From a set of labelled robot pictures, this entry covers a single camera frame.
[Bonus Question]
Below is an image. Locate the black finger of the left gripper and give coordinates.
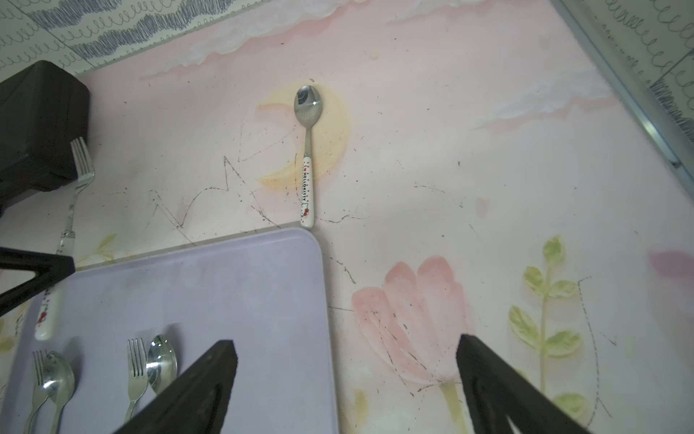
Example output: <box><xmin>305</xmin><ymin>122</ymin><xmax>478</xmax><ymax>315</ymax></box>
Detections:
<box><xmin>0</xmin><ymin>246</ymin><xmax>77</xmax><ymax>318</ymax></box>

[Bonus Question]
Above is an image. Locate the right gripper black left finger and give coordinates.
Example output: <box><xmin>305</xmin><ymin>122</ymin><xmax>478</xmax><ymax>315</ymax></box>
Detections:
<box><xmin>117</xmin><ymin>340</ymin><xmax>238</xmax><ymax>434</ymax></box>

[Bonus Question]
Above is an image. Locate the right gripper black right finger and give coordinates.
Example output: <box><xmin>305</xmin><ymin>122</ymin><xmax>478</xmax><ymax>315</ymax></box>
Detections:
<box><xmin>457</xmin><ymin>334</ymin><xmax>587</xmax><ymax>433</ymax></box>

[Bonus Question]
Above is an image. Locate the spoon with pink handle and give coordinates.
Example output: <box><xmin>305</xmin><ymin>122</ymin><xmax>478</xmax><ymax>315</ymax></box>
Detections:
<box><xmin>146</xmin><ymin>335</ymin><xmax>178</xmax><ymax>395</ymax></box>

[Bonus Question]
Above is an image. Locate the fork with pink handle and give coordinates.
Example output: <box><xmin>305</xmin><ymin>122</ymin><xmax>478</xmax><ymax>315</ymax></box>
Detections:
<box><xmin>125</xmin><ymin>337</ymin><xmax>148</xmax><ymax>423</ymax></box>

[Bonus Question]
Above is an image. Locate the spoon with cow-pattern handle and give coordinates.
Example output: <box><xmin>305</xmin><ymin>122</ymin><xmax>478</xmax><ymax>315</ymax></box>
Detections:
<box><xmin>43</xmin><ymin>351</ymin><xmax>76</xmax><ymax>434</ymax></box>

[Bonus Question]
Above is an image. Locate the fork with cow-pattern handle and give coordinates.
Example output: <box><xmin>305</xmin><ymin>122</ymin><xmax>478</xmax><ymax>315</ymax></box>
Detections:
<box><xmin>23</xmin><ymin>350</ymin><xmax>49</xmax><ymax>434</ymax></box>

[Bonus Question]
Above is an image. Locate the lavender rectangular tray mat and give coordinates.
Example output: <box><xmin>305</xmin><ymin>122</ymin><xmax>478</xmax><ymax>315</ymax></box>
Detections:
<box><xmin>1</xmin><ymin>228</ymin><xmax>339</xmax><ymax>433</ymax></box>

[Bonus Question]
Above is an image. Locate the black plastic tool case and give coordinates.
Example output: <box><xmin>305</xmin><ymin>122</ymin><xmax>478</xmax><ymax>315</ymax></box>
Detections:
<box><xmin>1</xmin><ymin>61</ymin><xmax>90</xmax><ymax>209</ymax></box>

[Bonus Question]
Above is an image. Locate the spoon with white floral handle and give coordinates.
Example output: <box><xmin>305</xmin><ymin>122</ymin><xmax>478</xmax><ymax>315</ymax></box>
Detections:
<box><xmin>294</xmin><ymin>86</ymin><xmax>323</xmax><ymax>230</ymax></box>

